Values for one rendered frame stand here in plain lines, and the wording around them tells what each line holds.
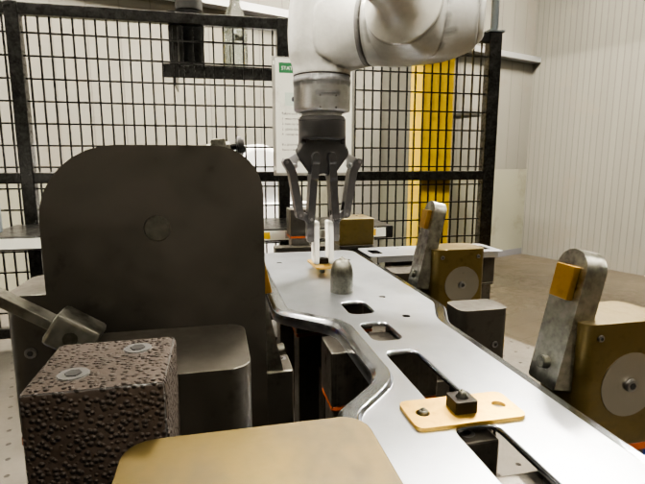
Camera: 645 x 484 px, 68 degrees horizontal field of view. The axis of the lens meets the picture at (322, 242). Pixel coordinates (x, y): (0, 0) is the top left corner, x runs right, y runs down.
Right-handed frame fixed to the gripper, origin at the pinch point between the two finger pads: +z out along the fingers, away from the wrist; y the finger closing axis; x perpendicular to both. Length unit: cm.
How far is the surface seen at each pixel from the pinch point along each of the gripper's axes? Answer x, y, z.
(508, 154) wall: 460, 338, -20
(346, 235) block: 23.4, 10.5, 2.9
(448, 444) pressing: -50, -3, 5
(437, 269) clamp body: -8.4, 16.6, 3.6
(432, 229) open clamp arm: -7.4, 16.0, -2.5
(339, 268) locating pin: -13.9, -0.7, 1.4
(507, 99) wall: 458, 331, -85
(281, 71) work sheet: 54, 1, -36
